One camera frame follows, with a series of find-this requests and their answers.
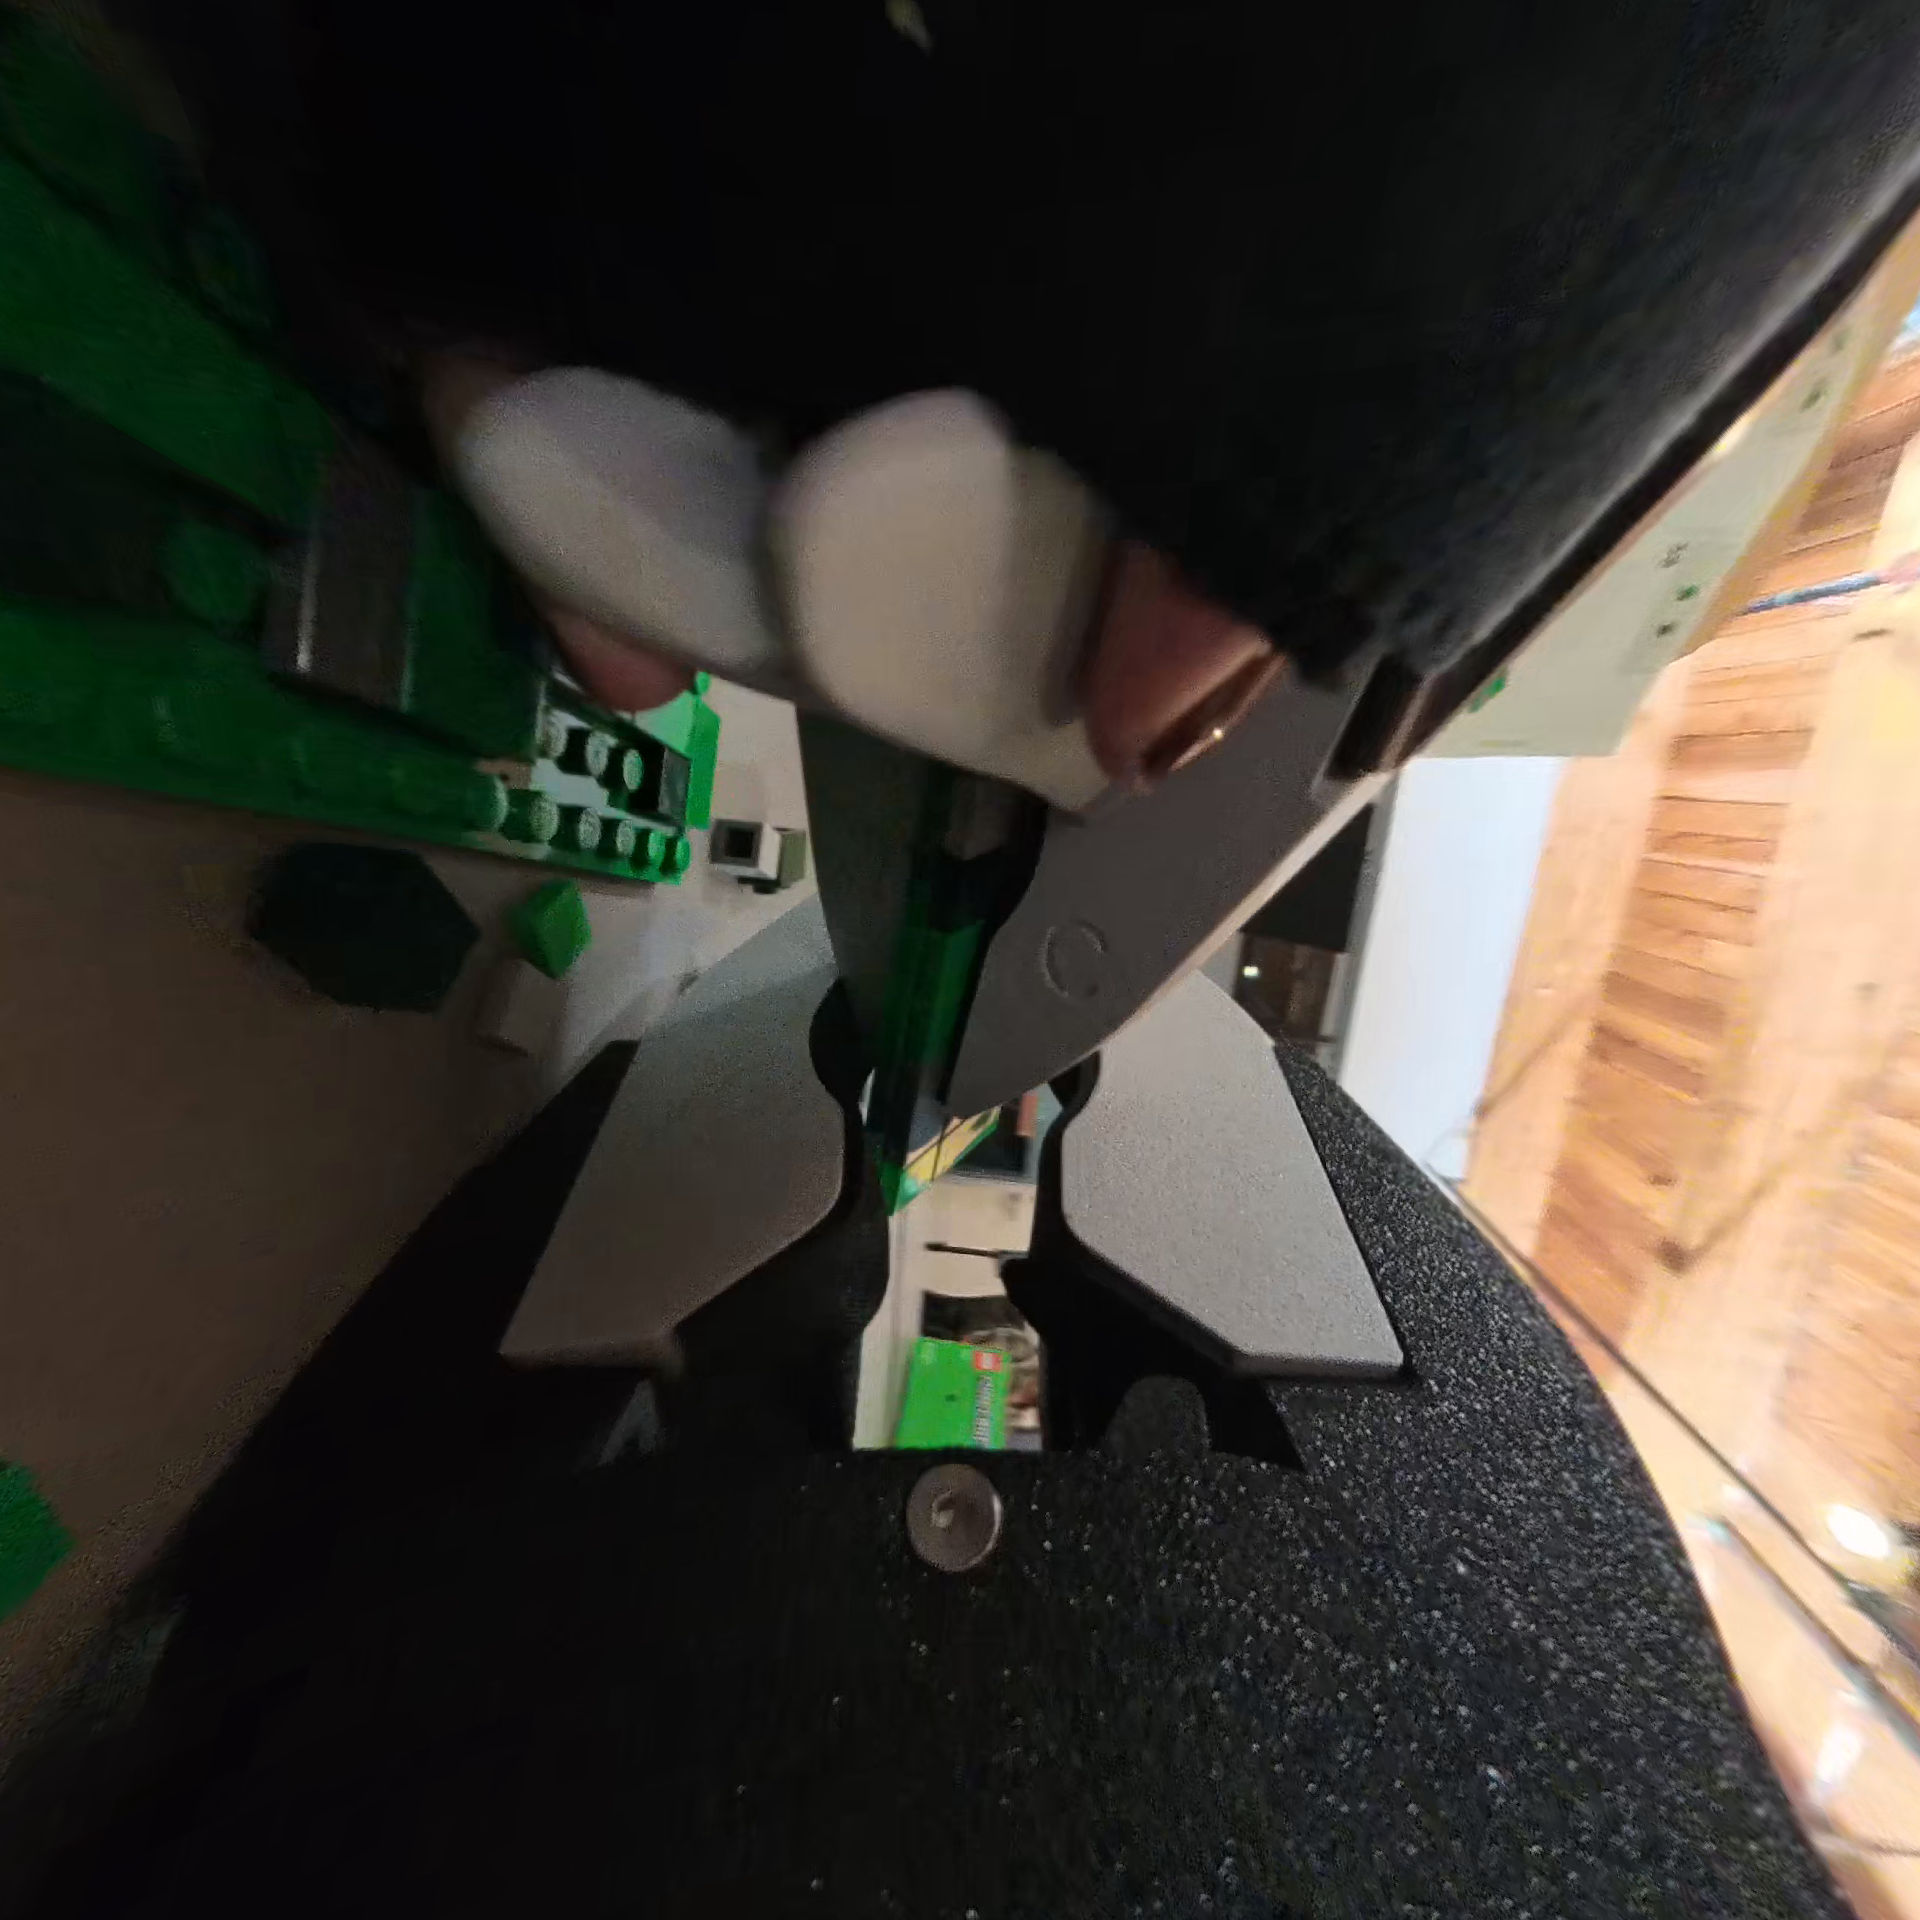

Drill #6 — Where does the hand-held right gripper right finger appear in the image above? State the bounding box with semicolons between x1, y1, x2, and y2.
1003;973;1413;1465

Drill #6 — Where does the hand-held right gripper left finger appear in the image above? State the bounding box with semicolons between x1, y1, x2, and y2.
498;897;903;1450

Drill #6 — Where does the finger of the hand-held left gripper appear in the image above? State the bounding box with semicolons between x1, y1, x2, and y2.
795;712;940;1041
943;661;1390;1121

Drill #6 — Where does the green mosaic tile panel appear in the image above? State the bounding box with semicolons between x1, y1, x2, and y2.
871;773;1005;1219

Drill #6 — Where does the large green brick plate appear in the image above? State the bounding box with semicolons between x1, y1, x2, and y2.
0;151;727;891

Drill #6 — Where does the grey desk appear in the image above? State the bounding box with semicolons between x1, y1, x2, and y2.
0;780;843;1729

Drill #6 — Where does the person's left hand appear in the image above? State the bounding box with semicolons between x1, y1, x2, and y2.
1080;542;1293;792

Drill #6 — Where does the small grey brick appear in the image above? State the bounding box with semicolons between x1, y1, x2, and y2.
477;961;571;1057

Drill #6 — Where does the green brick set box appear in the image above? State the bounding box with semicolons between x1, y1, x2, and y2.
896;1335;1041;1450

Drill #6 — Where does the dark green long brick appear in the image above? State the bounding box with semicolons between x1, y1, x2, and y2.
247;842;482;1010

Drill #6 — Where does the brick instruction booklet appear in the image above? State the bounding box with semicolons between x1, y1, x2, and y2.
1417;271;1896;760

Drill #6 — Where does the bright green brick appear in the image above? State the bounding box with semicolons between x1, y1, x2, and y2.
0;1463;74;1623

